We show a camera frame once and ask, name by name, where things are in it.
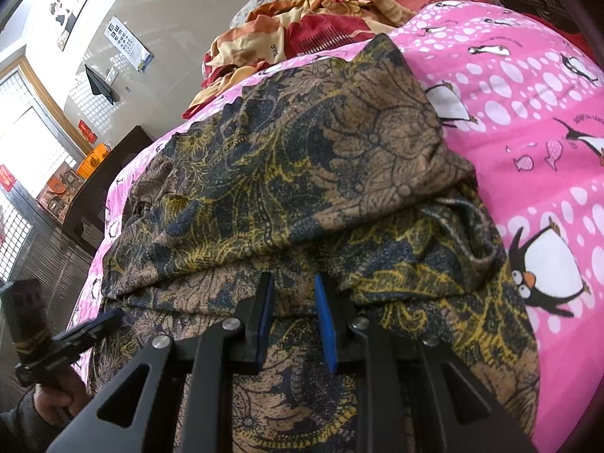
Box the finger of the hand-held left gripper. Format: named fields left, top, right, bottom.
left=52, top=309, right=124, bottom=357

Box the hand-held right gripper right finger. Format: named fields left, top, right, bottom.
left=314, top=273, right=536, bottom=453

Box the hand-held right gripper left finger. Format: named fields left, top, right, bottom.
left=47, top=271, right=277, bottom=453

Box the brown floral batik shirt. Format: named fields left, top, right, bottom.
left=87, top=35, right=541, bottom=453

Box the person's left forearm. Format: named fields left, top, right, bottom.
left=0, top=387, right=54, bottom=453

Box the person's left hand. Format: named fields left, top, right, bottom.
left=35, top=367, right=93, bottom=430

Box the dark wooden cabinet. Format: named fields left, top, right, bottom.
left=61, top=125, right=156, bottom=252

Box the orange plastic basin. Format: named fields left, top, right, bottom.
left=75, top=144, right=112, bottom=181

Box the wooden framed window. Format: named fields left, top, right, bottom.
left=0, top=54, right=93, bottom=285

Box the dark green hanging towel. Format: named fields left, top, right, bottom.
left=85, top=63, right=117, bottom=105

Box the pink penguin bed sheet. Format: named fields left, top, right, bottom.
left=66, top=0, right=604, bottom=453

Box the red orange floral blanket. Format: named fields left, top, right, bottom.
left=183, top=0, right=421, bottom=120

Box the wall calendar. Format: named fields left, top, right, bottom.
left=104, top=16, right=156, bottom=73

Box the large framed wall picture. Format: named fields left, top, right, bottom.
left=47, top=0, right=96, bottom=52

